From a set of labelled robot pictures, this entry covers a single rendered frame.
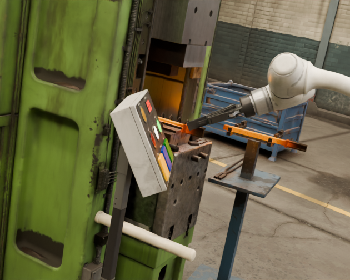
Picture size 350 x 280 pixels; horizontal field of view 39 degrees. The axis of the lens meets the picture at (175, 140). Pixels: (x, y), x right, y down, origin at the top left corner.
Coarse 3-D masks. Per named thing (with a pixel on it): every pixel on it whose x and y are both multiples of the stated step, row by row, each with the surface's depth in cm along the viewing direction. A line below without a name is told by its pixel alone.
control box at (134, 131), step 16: (128, 96) 175; (144, 96) 165; (112, 112) 145; (128, 112) 144; (144, 112) 156; (128, 128) 146; (144, 128) 147; (128, 144) 147; (144, 144) 146; (160, 144) 164; (128, 160) 148; (144, 160) 148; (144, 176) 149; (160, 176) 149; (144, 192) 150
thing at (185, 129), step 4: (160, 120) 224; (164, 120) 223; (168, 120) 223; (176, 124) 220; (180, 124) 219; (184, 124) 217; (184, 128) 217; (196, 128) 216; (200, 128) 215; (204, 128) 216; (184, 132) 218; (188, 132) 219; (192, 132) 218; (196, 132) 217; (200, 132) 216; (196, 136) 216; (200, 136) 216
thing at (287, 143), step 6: (228, 126) 248; (240, 132) 246; (246, 132) 245; (252, 132) 244; (258, 138) 243; (264, 138) 242; (276, 138) 240; (282, 144) 238; (288, 144) 238; (294, 144) 237; (300, 144) 235; (300, 150) 235; (306, 150) 237
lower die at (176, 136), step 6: (168, 126) 219; (174, 126) 219; (168, 132) 213; (174, 132) 214; (180, 132) 217; (168, 138) 210; (174, 138) 214; (180, 138) 219; (186, 138) 225; (174, 144) 216; (180, 144) 221
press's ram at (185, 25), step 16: (160, 0) 197; (176, 0) 194; (192, 0) 194; (208, 0) 206; (160, 16) 198; (176, 16) 195; (192, 16) 197; (208, 16) 210; (160, 32) 199; (176, 32) 196; (192, 32) 201; (208, 32) 215
